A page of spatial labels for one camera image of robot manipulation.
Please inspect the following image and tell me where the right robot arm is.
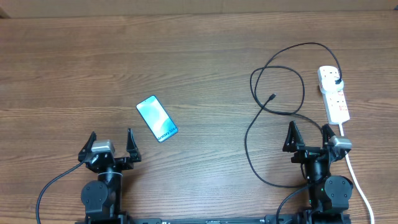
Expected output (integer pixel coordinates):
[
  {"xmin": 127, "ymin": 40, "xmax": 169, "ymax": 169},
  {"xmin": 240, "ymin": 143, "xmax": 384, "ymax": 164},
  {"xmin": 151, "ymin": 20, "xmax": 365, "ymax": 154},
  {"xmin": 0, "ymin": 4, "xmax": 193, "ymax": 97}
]
[{"xmin": 275, "ymin": 121, "xmax": 353, "ymax": 223}]

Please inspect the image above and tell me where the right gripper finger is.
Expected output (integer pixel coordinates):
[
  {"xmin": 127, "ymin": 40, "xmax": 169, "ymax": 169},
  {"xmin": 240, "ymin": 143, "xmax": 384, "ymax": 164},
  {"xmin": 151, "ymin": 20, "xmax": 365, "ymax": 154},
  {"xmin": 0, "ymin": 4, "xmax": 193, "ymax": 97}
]
[
  {"xmin": 321, "ymin": 124, "xmax": 335, "ymax": 146},
  {"xmin": 282, "ymin": 121, "xmax": 305, "ymax": 152}
]

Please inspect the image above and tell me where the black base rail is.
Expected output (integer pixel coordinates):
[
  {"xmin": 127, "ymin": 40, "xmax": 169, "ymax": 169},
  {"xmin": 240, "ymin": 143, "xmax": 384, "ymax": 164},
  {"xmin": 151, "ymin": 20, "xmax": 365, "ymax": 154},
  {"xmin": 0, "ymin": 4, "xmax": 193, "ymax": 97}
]
[{"xmin": 75, "ymin": 214, "xmax": 351, "ymax": 224}]

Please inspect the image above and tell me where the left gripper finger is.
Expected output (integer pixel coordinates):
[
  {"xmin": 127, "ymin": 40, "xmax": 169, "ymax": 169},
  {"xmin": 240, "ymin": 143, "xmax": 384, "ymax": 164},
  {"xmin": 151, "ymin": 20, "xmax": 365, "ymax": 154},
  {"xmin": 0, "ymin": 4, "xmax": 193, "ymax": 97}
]
[
  {"xmin": 78, "ymin": 131, "xmax": 96, "ymax": 162},
  {"xmin": 126, "ymin": 128, "xmax": 142, "ymax": 162}
]

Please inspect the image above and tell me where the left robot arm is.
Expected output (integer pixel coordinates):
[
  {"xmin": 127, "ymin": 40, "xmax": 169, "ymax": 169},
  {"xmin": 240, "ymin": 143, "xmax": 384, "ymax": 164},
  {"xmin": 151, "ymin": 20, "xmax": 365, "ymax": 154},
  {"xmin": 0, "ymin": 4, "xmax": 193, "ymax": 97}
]
[{"xmin": 78, "ymin": 128, "xmax": 141, "ymax": 223}]

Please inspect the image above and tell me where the Galaxy smartphone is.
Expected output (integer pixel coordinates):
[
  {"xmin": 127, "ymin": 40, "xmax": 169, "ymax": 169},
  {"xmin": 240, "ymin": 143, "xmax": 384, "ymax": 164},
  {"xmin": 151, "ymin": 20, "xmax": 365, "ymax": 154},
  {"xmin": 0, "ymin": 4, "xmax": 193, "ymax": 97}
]
[{"xmin": 136, "ymin": 95, "xmax": 178, "ymax": 142}]

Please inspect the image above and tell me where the white power strip cord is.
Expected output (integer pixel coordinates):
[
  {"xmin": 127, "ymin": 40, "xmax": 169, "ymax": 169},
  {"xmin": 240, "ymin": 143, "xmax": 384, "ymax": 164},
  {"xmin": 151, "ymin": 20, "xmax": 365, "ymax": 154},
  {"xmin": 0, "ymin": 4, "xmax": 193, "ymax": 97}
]
[{"xmin": 338, "ymin": 123, "xmax": 376, "ymax": 224}]

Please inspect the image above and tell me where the white power strip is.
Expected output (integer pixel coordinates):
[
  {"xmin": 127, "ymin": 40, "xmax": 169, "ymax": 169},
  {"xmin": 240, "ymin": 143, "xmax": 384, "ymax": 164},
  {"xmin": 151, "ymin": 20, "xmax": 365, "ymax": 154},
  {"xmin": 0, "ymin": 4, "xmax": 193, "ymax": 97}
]
[{"xmin": 317, "ymin": 65, "xmax": 350, "ymax": 125}]

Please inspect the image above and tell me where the white charger adapter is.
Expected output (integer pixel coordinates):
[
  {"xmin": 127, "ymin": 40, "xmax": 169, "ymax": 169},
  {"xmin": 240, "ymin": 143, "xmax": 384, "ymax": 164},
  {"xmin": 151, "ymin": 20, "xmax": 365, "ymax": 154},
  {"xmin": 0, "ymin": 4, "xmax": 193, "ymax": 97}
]
[{"xmin": 319, "ymin": 78, "xmax": 344, "ymax": 94}]

